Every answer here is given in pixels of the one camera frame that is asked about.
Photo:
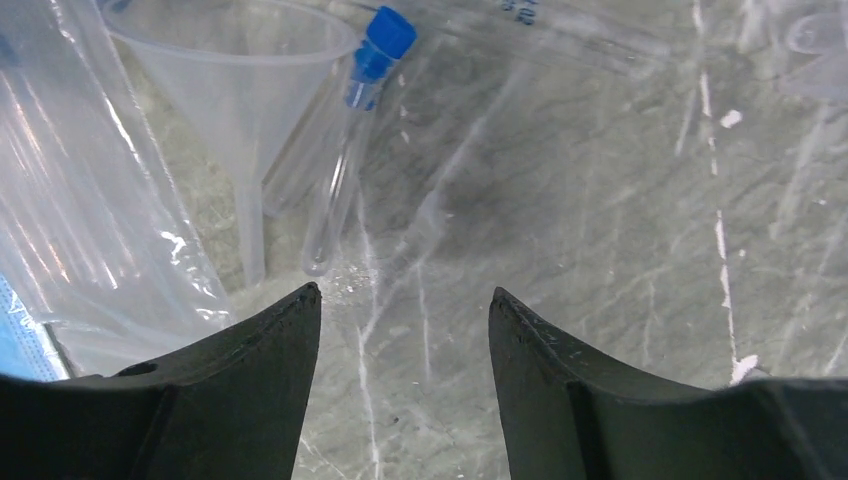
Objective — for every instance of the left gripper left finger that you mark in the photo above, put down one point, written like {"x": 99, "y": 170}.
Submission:
{"x": 229, "y": 406}

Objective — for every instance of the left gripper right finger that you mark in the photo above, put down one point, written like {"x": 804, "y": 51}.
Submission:
{"x": 570, "y": 411}

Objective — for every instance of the clear plastic funnel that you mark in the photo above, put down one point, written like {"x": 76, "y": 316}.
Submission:
{"x": 242, "y": 73}

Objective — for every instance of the blue capped test tube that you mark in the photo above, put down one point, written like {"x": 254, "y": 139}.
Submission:
{"x": 386, "y": 39}

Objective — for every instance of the clear plastic bag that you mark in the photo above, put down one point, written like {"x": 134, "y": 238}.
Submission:
{"x": 95, "y": 239}

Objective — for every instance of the clear test tube rack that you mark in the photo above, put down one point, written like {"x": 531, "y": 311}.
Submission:
{"x": 816, "y": 39}

